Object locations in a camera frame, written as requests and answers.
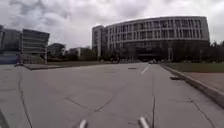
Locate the grey concrete road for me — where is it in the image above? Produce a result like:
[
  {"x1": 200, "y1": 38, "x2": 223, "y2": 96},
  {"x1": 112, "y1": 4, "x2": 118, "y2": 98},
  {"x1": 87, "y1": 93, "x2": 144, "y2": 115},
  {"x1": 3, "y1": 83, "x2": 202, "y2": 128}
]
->
[{"x1": 0, "y1": 62, "x2": 224, "y2": 128}]

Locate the large curved white building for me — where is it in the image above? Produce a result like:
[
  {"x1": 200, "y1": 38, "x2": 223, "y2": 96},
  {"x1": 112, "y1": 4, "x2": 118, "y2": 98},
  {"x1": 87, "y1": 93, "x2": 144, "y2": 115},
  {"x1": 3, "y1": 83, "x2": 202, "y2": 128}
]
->
[{"x1": 91, "y1": 15, "x2": 211, "y2": 62}]

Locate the low distant building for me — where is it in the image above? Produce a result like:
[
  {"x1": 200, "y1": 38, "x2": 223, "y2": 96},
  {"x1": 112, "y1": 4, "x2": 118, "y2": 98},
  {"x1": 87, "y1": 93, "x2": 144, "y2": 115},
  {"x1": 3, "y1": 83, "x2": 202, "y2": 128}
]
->
[{"x1": 46, "y1": 42, "x2": 67, "y2": 60}]

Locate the dark drain cover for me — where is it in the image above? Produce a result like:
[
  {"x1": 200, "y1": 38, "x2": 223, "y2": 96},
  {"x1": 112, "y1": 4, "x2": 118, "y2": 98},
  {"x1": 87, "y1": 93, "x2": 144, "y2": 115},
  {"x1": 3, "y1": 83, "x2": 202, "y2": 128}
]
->
[{"x1": 169, "y1": 76, "x2": 181, "y2": 81}]

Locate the robot's own part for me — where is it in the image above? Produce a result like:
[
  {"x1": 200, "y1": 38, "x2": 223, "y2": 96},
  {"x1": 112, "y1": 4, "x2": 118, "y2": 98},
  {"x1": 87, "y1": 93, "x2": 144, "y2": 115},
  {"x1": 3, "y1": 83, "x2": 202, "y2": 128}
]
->
[
  {"x1": 78, "y1": 119, "x2": 88, "y2": 128},
  {"x1": 138, "y1": 116, "x2": 151, "y2": 128}
]

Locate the raised concrete island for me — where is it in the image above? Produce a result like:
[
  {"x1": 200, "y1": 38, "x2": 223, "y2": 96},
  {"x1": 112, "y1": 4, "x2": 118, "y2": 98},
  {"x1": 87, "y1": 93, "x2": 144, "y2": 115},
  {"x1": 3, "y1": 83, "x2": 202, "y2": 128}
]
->
[{"x1": 22, "y1": 63, "x2": 64, "y2": 71}]

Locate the grey layered building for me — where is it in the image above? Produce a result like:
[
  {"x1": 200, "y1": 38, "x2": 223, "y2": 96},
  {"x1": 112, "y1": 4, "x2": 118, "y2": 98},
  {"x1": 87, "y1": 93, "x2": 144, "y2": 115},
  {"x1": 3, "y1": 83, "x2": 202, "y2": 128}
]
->
[{"x1": 21, "y1": 28, "x2": 51, "y2": 64}]

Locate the grass strip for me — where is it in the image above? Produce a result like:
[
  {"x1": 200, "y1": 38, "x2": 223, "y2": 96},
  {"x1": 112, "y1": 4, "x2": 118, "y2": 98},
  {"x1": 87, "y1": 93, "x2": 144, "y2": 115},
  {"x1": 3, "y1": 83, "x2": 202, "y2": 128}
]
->
[{"x1": 163, "y1": 62, "x2": 224, "y2": 74}]

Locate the grey concrete kerb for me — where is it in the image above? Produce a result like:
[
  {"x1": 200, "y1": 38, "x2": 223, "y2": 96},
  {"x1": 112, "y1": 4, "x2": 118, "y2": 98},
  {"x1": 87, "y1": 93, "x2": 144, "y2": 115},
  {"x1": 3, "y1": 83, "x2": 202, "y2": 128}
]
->
[{"x1": 159, "y1": 63, "x2": 224, "y2": 108}]

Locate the reddish paved sidewalk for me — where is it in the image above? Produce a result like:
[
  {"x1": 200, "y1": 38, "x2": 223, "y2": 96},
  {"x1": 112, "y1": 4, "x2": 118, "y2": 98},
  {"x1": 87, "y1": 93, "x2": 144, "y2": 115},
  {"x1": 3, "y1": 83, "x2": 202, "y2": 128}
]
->
[{"x1": 185, "y1": 72, "x2": 224, "y2": 93}]

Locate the dark glass building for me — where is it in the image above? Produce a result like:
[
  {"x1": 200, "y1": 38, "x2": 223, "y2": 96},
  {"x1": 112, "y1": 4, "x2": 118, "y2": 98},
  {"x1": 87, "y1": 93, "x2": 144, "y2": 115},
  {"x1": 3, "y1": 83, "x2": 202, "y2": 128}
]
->
[{"x1": 0, "y1": 24, "x2": 23, "y2": 65}]

